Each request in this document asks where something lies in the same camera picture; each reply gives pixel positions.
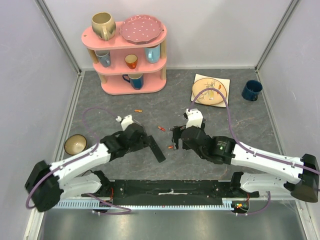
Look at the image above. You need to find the purple cable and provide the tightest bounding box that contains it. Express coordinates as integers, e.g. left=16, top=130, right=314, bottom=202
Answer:
left=187, top=87, right=320, bottom=216
left=25, top=107, right=132, bottom=216

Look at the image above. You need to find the brown ceramic bowl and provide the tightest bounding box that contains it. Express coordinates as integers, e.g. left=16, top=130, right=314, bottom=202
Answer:
left=64, top=134, right=87, bottom=156

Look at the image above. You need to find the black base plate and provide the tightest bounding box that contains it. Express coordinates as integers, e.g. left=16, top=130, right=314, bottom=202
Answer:
left=94, top=179, right=260, bottom=206

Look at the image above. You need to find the white square plate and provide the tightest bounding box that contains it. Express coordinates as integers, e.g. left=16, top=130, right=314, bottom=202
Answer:
left=190, top=74, right=231, bottom=108

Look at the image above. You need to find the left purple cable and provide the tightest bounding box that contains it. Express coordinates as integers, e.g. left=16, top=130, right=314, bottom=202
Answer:
left=25, top=107, right=132, bottom=216

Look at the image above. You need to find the pink polka dot plate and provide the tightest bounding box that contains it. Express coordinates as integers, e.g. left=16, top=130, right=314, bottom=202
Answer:
left=119, top=14, right=164, bottom=45

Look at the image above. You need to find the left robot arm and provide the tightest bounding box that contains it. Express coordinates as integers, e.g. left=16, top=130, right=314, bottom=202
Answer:
left=24, top=122, right=151, bottom=212

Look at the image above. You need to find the orange cup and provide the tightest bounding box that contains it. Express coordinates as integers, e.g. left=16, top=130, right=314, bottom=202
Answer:
left=124, top=54, right=138, bottom=69

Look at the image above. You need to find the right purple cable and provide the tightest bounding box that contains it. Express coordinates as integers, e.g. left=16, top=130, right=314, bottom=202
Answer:
left=187, top=87, right=320, bottom=216

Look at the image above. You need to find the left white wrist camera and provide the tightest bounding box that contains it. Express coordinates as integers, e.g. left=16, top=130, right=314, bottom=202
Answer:
left=115, top=114, right=134, bottom=131

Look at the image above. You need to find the beige ceramic mug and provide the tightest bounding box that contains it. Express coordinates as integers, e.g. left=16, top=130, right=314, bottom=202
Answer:
left=91, top=12, right=117, bottom=41

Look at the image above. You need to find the light blue mug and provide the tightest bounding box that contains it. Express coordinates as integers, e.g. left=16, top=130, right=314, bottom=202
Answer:
left=144, top=44, right=161, bottom=64

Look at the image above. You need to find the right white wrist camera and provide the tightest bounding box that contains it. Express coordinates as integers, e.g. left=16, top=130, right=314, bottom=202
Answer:
left=185, top=108, right=203, bottom=129

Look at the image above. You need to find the pink three-tier shelf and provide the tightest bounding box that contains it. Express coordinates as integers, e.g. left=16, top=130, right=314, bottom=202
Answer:
left=81, top=21, right=167, bottom=95

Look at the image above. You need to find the aluminium cable duct rail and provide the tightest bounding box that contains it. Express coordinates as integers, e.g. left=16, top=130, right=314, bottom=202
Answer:
left=53, top=198, right=249, bottom=211

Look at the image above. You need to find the grey-blue mug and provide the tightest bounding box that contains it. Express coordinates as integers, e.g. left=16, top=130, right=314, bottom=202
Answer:
left=95, top=50, right=111, bottom=68

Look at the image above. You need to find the dark blue mug on shelf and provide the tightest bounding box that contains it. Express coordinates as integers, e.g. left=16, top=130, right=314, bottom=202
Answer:
left=122, top=73, right=144, bottom=90

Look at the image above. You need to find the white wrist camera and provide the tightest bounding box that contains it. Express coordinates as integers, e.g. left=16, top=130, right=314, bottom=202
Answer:
left=115, top=114, right=134, bottom=131
left=185, top=108, right=203, bottom=129

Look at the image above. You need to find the round beige painted plate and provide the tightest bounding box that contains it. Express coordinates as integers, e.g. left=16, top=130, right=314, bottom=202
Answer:
left=192, top=77, right=228, bottom=106

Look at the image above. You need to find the navy blue cup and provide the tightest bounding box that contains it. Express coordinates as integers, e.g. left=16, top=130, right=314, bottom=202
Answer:
left=241, top=80, right=263, bottom=102

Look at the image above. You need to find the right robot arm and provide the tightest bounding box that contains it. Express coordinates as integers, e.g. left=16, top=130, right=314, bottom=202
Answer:
left=171, top=125, right=320, bottom=203

